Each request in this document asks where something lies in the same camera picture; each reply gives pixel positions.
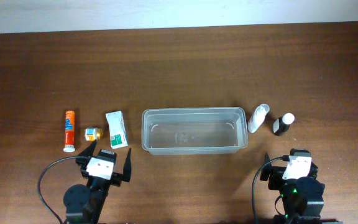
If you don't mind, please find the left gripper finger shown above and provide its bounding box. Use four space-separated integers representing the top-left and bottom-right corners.
122 148 132 182
78 140 97 157

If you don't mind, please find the black bottle white cap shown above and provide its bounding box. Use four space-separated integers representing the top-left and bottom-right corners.
273 113 295 136

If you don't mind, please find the orange tablet tube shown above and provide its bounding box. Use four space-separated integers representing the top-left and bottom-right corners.
63 110 75 152

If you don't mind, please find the white spray bottle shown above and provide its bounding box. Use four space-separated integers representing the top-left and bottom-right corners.
247 103 270 133

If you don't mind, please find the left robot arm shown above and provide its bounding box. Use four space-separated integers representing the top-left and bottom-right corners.
63 141 132 223

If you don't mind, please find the white green medicine box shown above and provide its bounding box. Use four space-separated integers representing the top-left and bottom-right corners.
106 111 128 149

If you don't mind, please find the small gold-capped jar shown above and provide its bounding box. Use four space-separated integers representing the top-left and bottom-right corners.
84 127 103 141

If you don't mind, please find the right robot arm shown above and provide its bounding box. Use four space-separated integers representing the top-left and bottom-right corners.
260 149 325 223

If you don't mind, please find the clear plastic container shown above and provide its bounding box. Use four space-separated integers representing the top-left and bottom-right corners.
142 107 248 155

